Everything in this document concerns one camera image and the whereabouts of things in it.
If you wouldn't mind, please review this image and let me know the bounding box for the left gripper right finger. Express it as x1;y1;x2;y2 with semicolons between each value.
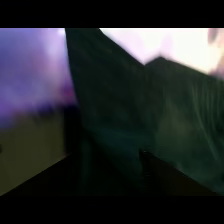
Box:
139;149;218;197

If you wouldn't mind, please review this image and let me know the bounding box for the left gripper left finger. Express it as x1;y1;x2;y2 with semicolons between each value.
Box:
1;148;88;197

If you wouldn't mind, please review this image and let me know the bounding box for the dark green garment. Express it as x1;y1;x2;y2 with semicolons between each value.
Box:
64;27;224;197

